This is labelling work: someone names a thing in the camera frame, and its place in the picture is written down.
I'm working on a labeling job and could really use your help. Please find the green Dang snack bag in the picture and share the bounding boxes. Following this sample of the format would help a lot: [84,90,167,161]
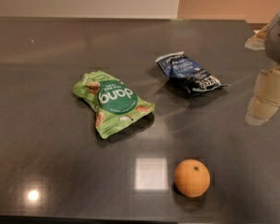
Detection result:
[73,71,155,139]

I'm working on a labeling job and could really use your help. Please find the blue chip bag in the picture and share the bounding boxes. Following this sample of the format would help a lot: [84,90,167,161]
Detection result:
[156,51,228,96]

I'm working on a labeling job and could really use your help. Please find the orange fruit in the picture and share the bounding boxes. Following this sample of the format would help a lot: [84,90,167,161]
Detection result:
[174,160,210,198]

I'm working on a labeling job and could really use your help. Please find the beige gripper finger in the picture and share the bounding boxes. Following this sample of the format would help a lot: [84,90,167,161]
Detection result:
[245,24,269,50]
[245,64,280,126]

